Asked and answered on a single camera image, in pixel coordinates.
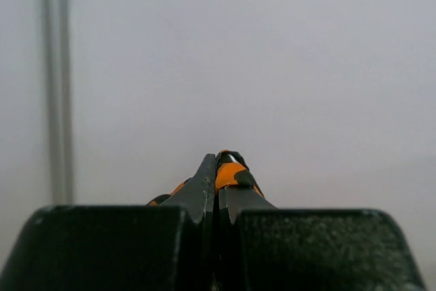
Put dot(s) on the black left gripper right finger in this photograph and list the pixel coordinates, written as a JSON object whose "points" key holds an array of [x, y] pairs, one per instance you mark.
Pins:
{"points": [[262, 247]]}

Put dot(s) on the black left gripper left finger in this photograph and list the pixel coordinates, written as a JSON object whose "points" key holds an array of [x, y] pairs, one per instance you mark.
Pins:
{"points": [[131, 247]]}

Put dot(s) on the orange camouflage shorts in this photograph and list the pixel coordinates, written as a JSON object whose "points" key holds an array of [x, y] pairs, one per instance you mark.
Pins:
{"points": [[222, 172]]}

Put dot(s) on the aluminium corner post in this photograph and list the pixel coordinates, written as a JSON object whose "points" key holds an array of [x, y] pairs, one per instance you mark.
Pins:
{"points": [[55, 14]]}

